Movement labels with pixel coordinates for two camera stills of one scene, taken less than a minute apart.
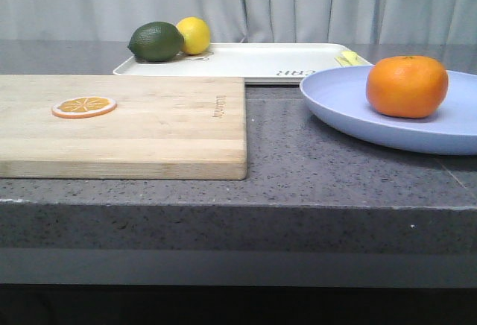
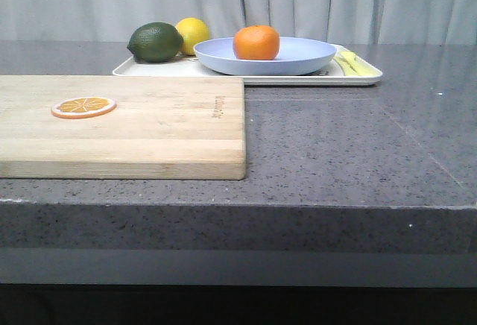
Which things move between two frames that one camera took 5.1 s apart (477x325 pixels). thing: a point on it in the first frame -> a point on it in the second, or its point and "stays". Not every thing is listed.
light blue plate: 340,96 -> 295,55
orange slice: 80,107 stays
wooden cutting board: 188,127 stays
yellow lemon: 196,34 stays
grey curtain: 288,5 stays
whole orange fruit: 407,86 -> 256,43
